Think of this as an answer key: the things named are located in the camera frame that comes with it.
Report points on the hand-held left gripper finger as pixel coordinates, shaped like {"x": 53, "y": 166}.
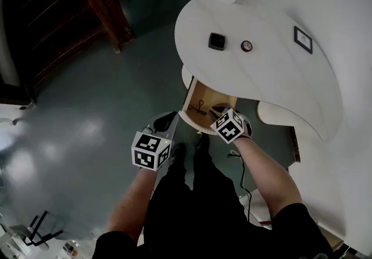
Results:
{"x": 173, "y": 121}
{"x": 154, "y": 123}

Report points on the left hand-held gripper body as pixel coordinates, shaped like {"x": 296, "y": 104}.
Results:
{"x": 148, "y": 150}

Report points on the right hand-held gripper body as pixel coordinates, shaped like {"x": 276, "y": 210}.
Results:
{"x": 229, "y": 127}

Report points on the large wooden drawer white front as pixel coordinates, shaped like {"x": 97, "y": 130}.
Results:
{"x": 203, "y": 97}

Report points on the black square box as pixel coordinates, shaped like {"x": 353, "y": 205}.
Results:
{"x": 217, "y": 41}

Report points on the small round black object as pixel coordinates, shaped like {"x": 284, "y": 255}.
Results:
{"x": 246, "y": 45}

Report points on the person's right forearm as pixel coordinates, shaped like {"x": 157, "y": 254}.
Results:
{"x": 267, "y": 176}

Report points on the person's left forearm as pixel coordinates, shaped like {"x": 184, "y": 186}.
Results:
{"x": 130, "y": 208}

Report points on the white curved desk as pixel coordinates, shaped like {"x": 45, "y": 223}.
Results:
{"x": 261, "y": 77}

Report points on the person's black right shoe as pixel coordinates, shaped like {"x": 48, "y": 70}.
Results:
{"x": 203, "y": 142}

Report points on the person's black shoe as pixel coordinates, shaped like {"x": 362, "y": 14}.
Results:
{"x": 203, "y": 142}
{"x": 178, "y": 153}

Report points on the person's black left shoe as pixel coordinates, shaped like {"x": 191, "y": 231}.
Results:
{"x": 178, "y": 153}

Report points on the person's black trousers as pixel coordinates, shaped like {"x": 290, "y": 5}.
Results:
{"x": 203, "y": 193}

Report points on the person's black shirt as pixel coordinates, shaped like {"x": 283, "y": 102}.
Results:
{"x": 296, "y": 228}

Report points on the dark wooden furniture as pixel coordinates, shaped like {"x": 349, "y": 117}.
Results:
{"x": 58, "y": 19}

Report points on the grey wooden panels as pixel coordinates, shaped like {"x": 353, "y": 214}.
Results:
{"x": 331, "y": 239}

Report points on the black picture frame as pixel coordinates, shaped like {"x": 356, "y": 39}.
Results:
{"x": 303, "y": 39}

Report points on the black frame chair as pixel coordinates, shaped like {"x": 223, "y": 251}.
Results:
{"x": 37, "y": 231}

